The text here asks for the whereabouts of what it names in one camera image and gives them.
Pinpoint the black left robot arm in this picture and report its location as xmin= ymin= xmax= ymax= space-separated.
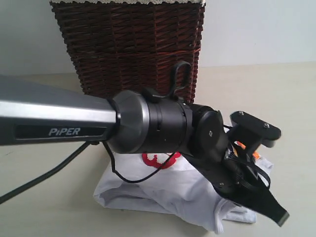
xmin=0 ymin=76 xmax=289 ymax=226

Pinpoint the dark brown wicker basket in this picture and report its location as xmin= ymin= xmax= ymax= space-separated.
xmin=50 ymin=0 xmax=206 ymax=102

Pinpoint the black left camera cable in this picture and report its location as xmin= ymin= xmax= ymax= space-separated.
xmin=0 ymin=60 xmax=272 ymax=205

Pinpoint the white t-shirt with red logo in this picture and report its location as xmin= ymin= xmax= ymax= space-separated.
xmin=93 ymin=153 xmax=257 ymax=234

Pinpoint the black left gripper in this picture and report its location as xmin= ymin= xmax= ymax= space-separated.
xmin=190 ymin=145 xmax=289 ymax=227

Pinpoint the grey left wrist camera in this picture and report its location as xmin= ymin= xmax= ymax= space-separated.
xmin=227 ymin=111 xmax=281 ymax=156

